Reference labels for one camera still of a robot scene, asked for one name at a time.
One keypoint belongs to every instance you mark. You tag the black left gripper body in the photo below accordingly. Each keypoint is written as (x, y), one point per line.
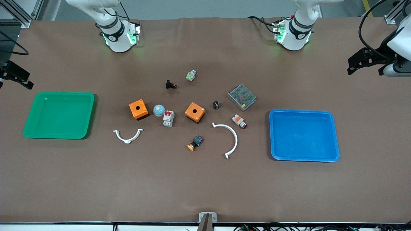
(380, 52)

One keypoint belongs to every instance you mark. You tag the white red circuit breaker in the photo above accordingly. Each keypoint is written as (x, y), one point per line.
(168, 118)

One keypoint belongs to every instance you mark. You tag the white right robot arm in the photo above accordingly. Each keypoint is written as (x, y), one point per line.
(113, 29)

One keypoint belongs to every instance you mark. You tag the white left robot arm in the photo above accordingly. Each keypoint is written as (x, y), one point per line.
(297, 30)

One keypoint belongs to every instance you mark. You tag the black cylindrical capacitor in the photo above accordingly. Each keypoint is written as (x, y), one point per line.
(216, 105)

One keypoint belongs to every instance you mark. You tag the green plastic tray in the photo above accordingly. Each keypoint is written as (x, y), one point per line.
(59, 115)

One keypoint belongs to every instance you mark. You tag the blue plastic tray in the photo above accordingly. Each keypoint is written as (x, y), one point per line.
(303, 135)

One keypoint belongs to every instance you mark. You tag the metal mesh power supply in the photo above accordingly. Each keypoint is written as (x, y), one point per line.
(241, 97)

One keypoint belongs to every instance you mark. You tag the light blue dome button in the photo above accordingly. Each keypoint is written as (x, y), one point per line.
(159, 110)

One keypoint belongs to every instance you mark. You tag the black red push button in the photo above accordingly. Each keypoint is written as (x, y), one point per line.
(170, 84)

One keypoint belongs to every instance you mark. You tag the black orange-capped push button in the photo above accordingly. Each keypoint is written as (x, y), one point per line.
(195, 143)

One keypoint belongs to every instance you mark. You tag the aluminium frame profile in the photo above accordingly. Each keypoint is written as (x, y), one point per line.
(19, 12)
(396, 11)

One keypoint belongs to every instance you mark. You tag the small white curved bracket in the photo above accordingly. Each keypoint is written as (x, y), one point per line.
(127, 138)

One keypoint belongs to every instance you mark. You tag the orange button enclosure box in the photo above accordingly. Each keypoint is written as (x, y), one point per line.
(195, 112)
(138, 109)

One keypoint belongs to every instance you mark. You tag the orange white red-capped switch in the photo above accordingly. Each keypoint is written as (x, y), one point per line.
(239, 121)

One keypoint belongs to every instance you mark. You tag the large white curved bracket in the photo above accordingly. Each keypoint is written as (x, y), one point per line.
(233, 136)

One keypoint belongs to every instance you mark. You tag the silver green small switch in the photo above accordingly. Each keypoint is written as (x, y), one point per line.
(191, 75)

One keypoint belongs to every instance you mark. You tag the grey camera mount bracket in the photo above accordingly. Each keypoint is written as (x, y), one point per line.
(207, 218)

